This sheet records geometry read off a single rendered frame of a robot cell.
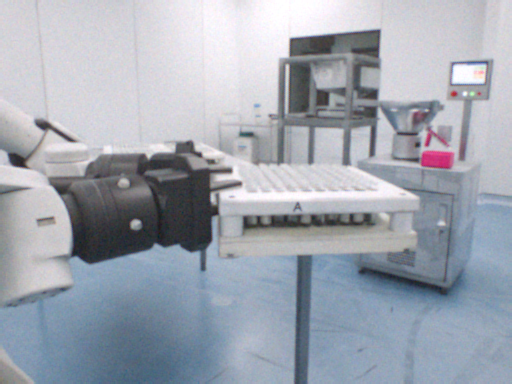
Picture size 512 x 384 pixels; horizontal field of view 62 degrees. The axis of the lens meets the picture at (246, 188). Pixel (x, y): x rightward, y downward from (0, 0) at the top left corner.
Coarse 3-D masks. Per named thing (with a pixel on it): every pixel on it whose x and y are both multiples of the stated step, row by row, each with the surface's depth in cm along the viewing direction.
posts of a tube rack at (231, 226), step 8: (224, 216) 50; (232, 216) 50; (240, 216) 50; (392, 216) 53; (400, 216) 52; (408, 216) 52; (224, 224) 50; (232, 224) 50; (240, 224) 50; (392, 224) 53; (400, 224) 52; (408, 224) 52; (224, 232) 50; (232, 232) 50; (240, 232) 51; (400, 232) 53
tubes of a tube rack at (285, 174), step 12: (252, 168) 65; (264, 168) 66; (276, 168) 66; (288, 168) 66; (300, 168) 66; (312, 168) 66; (324, 168) 66; (336, 168) 66; (264, 180) 56; (276, 180) 56; (288, 180) 56; (300, 180) 56; (312, 180) 56; (324, 180) 57; (336, 180) 58; (348, 180) 58; (360, 180) 56; (300, 216) 56; (312, 216) 57; (324, 216) 57
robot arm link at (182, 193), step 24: (168, 168) 51; (192, 168) 49; (120, 192) 44; (144, 192) 45; (168, 192) 47; (192, 192) 49; (120, 216) 43; (144, 216) 44; (168, 216) 48; (192, 216) 50; (144, 240) 45; (168, 240) 48; (192, 240) 51
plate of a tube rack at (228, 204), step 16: (224, 176) 64; (368, 176) 65; (224, 192) 53; (240, 192) 53; (272, 192) 53; (288, 192) 53; (304, 192) 53; (320, 192) 53; (336, 192) 53; (352, 192) 54; (368, 192) 54; (384, 192) 54; (400, 192) 54; (224, 208) 49; (240, 208) 49; (256, 208) 50; (272, 208) 50; (288, 208) 50; (304, 208) 50; (320, 208) 50; (336, 208) 51; (352, 208) 51; (368, 208) 51; (384, 208) 51; (400, 208) 51; (416, 208) 52
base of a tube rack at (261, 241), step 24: (216, 216) 61; (384, 216) 60; (240, 240) 50; (264, 240) 51; (288, 240) 51; (312, 240) 51; (336, 240) 52; (360, 240) 52; (384, 240) 52; (408, 240) 53
